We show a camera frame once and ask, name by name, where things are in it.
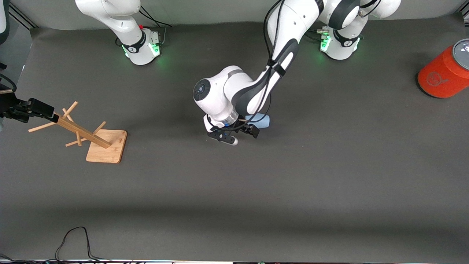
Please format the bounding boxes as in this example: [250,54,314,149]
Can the thin black looped cable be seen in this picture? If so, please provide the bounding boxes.
[55,226,110,263]

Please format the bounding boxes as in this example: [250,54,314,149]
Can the black arm base cables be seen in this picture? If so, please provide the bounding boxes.
[306,27,343,41]
[138,5,173,46]

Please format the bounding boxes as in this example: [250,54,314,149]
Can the light blue cup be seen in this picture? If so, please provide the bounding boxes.
[244,113,271,129]

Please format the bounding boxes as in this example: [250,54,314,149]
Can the black left arm base cables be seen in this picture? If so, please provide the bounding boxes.
[306,27,343,41]

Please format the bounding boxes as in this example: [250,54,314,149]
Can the wooden cup rack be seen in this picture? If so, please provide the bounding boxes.
[28,101,128,164]

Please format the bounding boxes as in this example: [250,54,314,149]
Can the black right arm base cables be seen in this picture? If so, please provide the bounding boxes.
[138,5,173,46]

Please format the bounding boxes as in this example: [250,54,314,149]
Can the orange cylindrical can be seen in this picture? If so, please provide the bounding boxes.
[417,38,469,99]

